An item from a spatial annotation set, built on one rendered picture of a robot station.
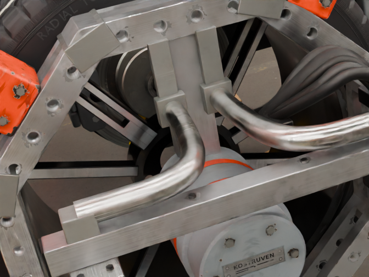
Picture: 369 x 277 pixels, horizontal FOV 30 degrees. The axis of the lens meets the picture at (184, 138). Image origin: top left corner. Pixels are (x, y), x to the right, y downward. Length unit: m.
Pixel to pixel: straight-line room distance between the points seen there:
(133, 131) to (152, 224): 0.30
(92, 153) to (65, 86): 2.26
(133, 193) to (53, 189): 2.20
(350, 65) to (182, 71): 0.20
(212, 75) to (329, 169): 0.20
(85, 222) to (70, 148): 2.50
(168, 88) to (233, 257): 0.21
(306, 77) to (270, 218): 0.16
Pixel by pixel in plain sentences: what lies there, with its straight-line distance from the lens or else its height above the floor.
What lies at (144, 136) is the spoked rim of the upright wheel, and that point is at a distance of 0.95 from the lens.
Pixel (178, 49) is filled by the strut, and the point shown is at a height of 1.07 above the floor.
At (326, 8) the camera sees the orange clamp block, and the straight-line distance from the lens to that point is 0.86.
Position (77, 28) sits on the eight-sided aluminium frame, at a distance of 0.78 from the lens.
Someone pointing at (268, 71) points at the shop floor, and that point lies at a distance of 3.51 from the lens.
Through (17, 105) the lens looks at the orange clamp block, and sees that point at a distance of 0.79.
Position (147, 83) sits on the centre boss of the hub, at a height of 0.86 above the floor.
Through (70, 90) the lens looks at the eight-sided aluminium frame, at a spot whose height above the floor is 1.05.
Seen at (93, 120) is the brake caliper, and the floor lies 0.81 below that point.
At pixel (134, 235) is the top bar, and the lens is 0.66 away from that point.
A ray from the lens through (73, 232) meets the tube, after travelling 0.65.
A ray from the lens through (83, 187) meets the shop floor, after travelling 2.79.
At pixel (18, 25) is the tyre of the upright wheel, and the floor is 1.12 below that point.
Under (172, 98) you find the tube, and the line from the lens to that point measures 0.80.
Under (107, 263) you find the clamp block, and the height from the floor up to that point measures 0.95.
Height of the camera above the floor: 1.33
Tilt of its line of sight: 27 degrees down
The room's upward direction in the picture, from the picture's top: 11 degrees counter-clockwise
